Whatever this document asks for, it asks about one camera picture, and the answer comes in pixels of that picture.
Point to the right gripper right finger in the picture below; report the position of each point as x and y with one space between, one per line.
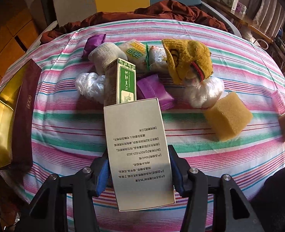
213 203

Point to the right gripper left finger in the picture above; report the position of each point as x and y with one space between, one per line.
48 210

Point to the white printed carton box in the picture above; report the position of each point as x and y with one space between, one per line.
138 155

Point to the small white plastic bag ball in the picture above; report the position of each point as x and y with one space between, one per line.
91 86

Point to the green essential oil box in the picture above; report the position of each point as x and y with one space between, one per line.
120 83

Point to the striped bed sheet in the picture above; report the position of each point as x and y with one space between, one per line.
68 130

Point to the maroon gold gift box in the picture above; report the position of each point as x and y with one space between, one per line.
16 110

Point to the purple foil pouch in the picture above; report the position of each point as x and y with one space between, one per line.
151 87

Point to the mustard knitted sock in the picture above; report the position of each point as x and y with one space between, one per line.
187 60

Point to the cream rolled sock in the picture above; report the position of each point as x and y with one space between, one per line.
105 54

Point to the small purple pouch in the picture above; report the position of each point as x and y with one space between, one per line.
92 43

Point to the green yellow snack packet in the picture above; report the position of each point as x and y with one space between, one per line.
136 53

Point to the wooden side table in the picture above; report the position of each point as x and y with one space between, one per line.
243 20

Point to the beige window curtain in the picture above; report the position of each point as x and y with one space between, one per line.
270 17

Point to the brown crumpled blanket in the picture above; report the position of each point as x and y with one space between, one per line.
166 9

